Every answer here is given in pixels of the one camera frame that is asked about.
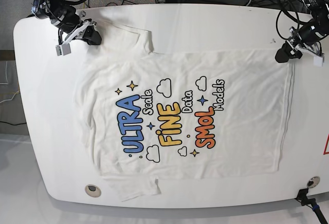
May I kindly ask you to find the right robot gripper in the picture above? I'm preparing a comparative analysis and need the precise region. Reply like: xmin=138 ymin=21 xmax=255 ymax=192
xmin=50 ymin=6 xmax=102 ymax=46

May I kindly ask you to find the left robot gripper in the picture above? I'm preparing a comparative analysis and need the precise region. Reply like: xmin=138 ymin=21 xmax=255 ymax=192
xmin=275 ymin=25 xmax=324 ymax=63

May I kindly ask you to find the white printed T-shirt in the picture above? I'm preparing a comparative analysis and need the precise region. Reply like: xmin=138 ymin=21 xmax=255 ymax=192
xmin=74 ymin=21 xmax=295 ymax=201

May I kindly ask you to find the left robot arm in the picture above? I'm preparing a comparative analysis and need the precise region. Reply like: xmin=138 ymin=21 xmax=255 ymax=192
xmin=275 ymin=0 xmax=328 ymax=66

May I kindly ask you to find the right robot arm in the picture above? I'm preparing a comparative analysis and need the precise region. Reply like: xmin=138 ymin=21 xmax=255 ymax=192
xmin=31 ymin=0 xmax=102 ymax=46

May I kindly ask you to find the red triangle sticker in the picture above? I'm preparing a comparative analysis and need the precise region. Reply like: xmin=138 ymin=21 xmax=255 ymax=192
xmin=323 ymin=135 xmax=329 ymax=155

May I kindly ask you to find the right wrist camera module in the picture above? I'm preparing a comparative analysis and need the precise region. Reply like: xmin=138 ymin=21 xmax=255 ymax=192
xmin=56 ymin=44 xmax=71 ymax=56

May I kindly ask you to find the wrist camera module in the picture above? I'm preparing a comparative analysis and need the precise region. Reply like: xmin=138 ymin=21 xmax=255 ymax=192
xmin=56 ymin=44 xmax=71 ymax=56
xmin=313 ymin=55 xmax=324 ymax=67

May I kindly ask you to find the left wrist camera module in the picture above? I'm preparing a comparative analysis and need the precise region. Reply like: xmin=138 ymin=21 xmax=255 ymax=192
xmin=313 ymin=55 xmax=324 ymax=67

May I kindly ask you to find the white floor cable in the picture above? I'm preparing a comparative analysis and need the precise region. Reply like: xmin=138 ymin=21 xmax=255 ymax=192
xmin=0 ymin=60 xmax=9 ymax=85

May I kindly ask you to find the right table cable grommet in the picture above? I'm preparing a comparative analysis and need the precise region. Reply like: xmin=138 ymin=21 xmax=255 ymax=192
xmin=307 ymin=176 xmax=321 ymax=189

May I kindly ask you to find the table cable grommet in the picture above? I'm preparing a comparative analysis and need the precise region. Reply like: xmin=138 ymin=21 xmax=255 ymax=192
xmin=307 ymin=176 xmax=321 ymax=189
xmin=85 ymin=184 xmax=101 ymax=198

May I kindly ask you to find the black clamp with cable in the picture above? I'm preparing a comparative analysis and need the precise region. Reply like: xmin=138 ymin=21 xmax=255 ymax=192
xmin=295 ymin=189 xmax=328 ymax=224

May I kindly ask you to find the left table cable grommet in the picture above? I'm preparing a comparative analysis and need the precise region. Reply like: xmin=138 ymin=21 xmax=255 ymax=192
xmin=85 ymin=184 xmax=101 ymax=198

